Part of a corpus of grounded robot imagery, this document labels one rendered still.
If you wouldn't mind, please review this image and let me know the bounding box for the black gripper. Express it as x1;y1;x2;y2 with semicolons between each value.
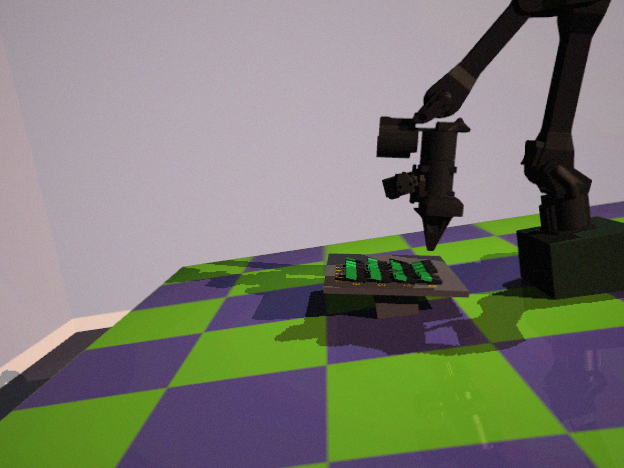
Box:
409;159;464;251

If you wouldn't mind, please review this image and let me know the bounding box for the grey switch panel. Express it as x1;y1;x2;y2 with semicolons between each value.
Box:
323;253;470;319

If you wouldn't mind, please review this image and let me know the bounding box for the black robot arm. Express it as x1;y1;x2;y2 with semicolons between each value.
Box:
376;0;611;235

